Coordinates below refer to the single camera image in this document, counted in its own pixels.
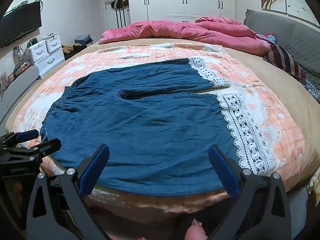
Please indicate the brown plush toy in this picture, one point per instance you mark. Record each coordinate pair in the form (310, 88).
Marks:
(68, 48)

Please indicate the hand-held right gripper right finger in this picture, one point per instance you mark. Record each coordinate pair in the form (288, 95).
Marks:
(225, 172)

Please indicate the white wardrobe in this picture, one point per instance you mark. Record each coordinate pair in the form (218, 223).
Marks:
(175, 0)

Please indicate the black wall television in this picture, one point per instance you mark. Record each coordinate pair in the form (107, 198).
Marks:
(20, 22)

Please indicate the colourful crumpled clothes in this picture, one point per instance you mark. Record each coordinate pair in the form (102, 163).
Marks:
(267, 38)

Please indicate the stack of folded clothes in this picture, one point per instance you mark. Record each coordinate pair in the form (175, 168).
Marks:
(83, 40)

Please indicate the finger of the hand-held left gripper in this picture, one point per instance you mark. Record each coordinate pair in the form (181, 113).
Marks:
(47, 147)
(26, 135)

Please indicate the white drawer chest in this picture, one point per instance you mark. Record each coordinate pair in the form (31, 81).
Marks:
(47, 55)

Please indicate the blue pants with white lace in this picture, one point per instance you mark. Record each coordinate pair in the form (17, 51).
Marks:
(140, 135)

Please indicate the person's right hand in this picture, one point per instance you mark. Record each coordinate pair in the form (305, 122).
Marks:
(195, 233)

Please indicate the pink quilt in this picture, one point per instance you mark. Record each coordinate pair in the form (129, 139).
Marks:
(180, 31)

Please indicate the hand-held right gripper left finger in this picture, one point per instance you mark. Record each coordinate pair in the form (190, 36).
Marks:
(93, 173)

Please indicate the grey quilted headboard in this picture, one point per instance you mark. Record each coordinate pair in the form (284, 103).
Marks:
(287, 32)

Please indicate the peach bear printed blanket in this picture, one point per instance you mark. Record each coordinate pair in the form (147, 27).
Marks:
(275, 122)

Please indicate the dark striped pillow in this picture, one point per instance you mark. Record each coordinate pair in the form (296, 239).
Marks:
(285, 60)

